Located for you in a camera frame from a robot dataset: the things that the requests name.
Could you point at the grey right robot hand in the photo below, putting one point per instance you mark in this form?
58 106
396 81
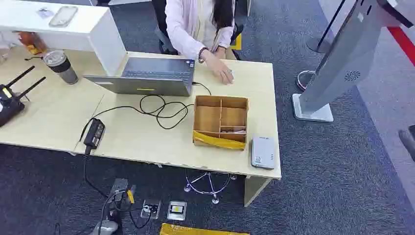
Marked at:
409 141

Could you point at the red barrier belt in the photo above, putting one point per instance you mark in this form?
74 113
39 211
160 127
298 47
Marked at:
403 42

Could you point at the grey kiosk stand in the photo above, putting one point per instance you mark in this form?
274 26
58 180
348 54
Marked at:
343 58

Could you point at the chrome stanchion base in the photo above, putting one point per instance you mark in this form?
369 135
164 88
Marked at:
303 81

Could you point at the grey card reader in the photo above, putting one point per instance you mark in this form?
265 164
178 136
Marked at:
262 152

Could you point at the desk leg panel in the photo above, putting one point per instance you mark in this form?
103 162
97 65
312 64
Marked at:
254 189

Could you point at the stack of cards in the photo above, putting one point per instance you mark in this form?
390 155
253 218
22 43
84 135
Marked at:
234 131

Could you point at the person's hand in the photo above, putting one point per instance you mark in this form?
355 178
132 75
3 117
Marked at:
221 70

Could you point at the wooden divided card box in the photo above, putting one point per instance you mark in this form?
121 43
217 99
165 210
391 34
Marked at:
207 118

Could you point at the chrome stool base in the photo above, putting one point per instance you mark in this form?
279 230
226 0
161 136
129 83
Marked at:
207 185

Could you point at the yellow sheet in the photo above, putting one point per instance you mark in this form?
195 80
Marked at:
194 231

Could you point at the steel floor socket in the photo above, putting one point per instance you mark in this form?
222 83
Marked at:
176 211

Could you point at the person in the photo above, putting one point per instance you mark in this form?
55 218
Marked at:
188 29

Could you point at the grey laptop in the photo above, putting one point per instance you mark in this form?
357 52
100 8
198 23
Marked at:
152 85

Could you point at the floor socket with plug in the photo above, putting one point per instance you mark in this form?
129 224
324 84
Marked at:
150 209

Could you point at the black floor power box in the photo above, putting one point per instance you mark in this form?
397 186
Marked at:
118 194

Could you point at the black power adapter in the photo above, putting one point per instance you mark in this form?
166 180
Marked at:
94 133

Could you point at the grey rounded floor object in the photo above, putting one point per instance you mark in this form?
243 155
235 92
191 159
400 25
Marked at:
105 228

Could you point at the white desk riser shelf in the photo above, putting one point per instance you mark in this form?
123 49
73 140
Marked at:
97 35

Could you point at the black and steel tumbler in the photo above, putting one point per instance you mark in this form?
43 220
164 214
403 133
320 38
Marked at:
61 67

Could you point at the phone in clear case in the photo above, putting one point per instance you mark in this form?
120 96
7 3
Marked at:
63 16

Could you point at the orange packet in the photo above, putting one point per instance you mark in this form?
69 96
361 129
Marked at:
32 42

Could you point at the black router with antennas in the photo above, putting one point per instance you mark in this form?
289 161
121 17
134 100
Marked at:
9 105

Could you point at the black stanchion post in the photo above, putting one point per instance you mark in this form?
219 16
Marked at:
327 30

